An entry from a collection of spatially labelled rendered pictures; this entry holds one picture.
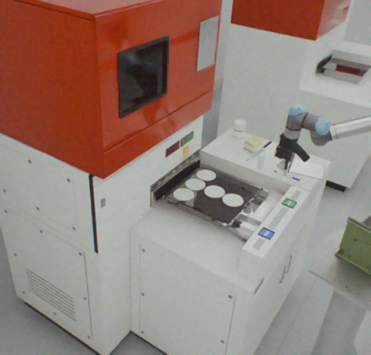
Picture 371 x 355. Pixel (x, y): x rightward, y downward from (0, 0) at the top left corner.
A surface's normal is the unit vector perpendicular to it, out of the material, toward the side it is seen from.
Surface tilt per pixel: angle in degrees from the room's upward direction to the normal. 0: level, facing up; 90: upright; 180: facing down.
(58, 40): 90
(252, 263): 90
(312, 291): 0
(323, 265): 0
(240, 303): 90
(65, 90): 90
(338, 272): 0
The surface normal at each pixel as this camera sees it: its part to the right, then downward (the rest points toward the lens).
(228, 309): -0.54, 0.43
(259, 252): 0.06, -0.83
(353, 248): -0.71, 0.36
